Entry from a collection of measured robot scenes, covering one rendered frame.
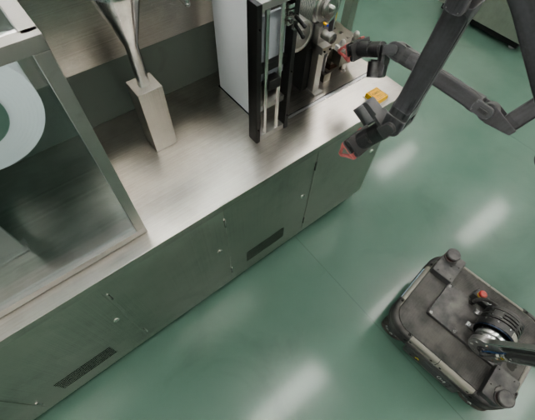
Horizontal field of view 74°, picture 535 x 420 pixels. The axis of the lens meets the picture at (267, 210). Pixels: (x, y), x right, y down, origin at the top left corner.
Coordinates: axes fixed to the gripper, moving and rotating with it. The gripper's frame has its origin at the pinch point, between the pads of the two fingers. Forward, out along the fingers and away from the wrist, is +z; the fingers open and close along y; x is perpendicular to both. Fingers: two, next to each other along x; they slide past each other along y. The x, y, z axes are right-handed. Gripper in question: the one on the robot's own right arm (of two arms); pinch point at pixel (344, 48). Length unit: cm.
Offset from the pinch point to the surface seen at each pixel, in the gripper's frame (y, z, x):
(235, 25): -42.4, 5.9, 22.0
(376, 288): -11, -12, -129
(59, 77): -103, -36, 30
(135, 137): -87, 29, -5
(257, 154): -53, -2, -22
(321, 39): -11.1, 0.1, 7.2
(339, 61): 3.0, 7.3, -6.4
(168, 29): -57, 30, 26
